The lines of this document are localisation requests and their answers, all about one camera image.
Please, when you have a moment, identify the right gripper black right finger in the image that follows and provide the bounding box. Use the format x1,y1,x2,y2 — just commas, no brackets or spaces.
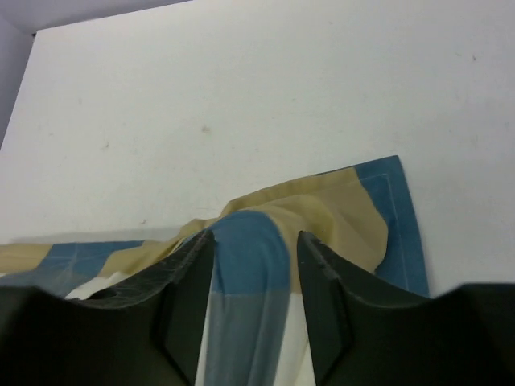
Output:
297,232,427,385

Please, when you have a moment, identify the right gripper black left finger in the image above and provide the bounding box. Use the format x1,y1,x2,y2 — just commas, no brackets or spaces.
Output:
64,231,215,385

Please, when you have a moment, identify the checked blue beige pillowcase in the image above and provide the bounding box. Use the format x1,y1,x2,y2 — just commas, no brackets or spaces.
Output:
1,156,429,385

